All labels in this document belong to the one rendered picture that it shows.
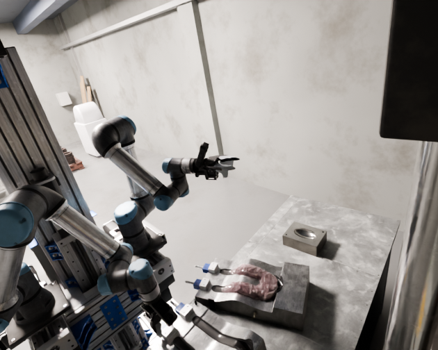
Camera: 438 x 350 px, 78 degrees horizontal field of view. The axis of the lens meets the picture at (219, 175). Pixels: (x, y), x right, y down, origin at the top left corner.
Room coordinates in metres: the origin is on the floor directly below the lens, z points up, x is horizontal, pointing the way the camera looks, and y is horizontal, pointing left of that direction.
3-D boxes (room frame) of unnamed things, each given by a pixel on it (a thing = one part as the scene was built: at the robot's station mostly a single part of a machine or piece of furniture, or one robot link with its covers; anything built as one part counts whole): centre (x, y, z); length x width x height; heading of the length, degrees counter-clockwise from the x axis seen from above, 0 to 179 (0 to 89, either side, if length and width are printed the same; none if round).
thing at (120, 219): (1.17, 0.49, 1.20); 0.13 x 0.12 x 0.14; 155
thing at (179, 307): (0.84, 0.28, 0.89); 0.13 x 0.05 x 0.05; 46
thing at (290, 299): (0.93, -0.06, 0.86); 0.50 x 0.26 x 0.11; 63
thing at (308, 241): (1.20, -0.42, 0.84); 0.20 x 0.15 x 0.07; 46
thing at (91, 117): (6.29, 2.67, 0.59); 0.67 x 0.54 x 1.18; 38
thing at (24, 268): (0.85, 0.87, 1.20); 0.13 x 0.12 x 0.14; 3
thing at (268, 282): (0.92, -0.05, 0.90); 0.26 x 0.18 x 0.08; 63
